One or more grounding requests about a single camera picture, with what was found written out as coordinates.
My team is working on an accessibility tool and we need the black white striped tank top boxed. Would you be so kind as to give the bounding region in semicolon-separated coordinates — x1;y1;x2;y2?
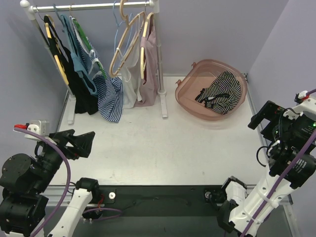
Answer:
195;71;242;115

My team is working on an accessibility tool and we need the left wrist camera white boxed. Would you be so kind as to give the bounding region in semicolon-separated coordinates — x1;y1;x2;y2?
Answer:
14;120;50;137

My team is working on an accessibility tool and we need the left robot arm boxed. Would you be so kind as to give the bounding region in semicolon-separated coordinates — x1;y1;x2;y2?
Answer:
0;128;95;237

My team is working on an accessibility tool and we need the pink translucent plastic basin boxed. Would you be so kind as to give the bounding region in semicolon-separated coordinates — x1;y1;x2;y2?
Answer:
175;59;247;121

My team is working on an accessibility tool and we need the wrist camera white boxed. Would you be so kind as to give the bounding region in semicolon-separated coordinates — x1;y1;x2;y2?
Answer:
282;90;316;120
14;120;50;137

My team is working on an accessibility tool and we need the large beige wooden hanger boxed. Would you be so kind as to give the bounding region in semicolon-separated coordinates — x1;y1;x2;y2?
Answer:
109;0;146;78

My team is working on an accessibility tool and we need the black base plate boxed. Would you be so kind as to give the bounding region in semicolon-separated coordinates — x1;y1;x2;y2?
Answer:
83;185;227;220

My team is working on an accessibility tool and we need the yellow wooden hanger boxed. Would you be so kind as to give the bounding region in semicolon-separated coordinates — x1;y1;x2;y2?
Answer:
44;15;69;86

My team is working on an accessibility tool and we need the black garment on hanger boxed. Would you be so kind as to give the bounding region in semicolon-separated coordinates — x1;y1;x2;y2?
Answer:
55;31;98;115

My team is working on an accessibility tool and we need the white metal clothes rack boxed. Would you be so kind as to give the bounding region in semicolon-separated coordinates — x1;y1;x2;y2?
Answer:
20;0;168;119

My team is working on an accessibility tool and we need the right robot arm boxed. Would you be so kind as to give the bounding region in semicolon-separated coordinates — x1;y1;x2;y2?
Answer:
217;97;316;237

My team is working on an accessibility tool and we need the pink tank top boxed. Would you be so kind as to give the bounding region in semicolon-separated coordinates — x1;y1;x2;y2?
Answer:
134;17;158;107

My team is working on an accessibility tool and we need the green plastic hanger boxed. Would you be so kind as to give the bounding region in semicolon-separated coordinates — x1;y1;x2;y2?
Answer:
72;17;108;79

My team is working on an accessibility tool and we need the blue white striped garment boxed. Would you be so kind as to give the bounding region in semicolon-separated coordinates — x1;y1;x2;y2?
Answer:
70;16;123;123

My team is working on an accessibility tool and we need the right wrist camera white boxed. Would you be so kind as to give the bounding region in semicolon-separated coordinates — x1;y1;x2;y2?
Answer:
282;90;316;120

